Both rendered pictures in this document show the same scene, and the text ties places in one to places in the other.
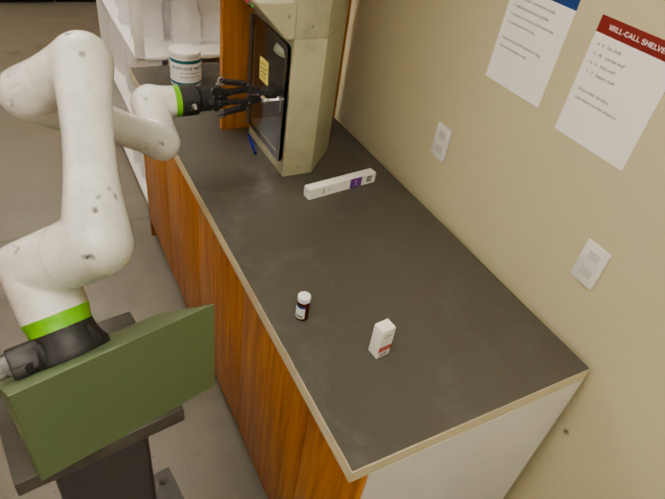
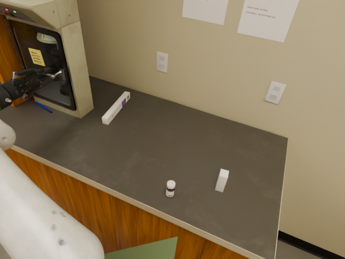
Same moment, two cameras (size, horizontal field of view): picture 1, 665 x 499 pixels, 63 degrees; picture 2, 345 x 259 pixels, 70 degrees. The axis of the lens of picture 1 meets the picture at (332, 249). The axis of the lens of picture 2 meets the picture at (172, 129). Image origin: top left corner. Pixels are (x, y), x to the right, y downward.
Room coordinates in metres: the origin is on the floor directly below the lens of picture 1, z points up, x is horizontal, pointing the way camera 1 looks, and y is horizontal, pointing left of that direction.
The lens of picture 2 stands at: (0.51, 0.40, 1.77)
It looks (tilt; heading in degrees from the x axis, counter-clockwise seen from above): 40 degrees down; 324
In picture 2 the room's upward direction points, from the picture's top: 6 degrees clockwise
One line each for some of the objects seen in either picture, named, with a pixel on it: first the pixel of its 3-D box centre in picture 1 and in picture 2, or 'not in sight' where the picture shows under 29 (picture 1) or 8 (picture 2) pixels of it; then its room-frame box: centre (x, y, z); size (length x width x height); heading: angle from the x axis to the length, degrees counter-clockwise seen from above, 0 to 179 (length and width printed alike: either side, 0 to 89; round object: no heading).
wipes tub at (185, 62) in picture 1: (185, 65); not in sight; (2.22, 0.75, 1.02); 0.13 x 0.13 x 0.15
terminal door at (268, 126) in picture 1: (266, 88); (43, 68); (1.73, 0.31, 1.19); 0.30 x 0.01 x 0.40; 33
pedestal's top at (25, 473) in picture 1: (82, 390); not in sight; (0.67, 0.47, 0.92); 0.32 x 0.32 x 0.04; 41
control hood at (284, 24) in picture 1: (256, 4); (16, 10); (1.71, 0.35, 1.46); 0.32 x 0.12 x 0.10; 34
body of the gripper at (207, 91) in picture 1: (212, 98); (14, 89); (1.58, 0.45, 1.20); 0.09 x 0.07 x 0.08; 124
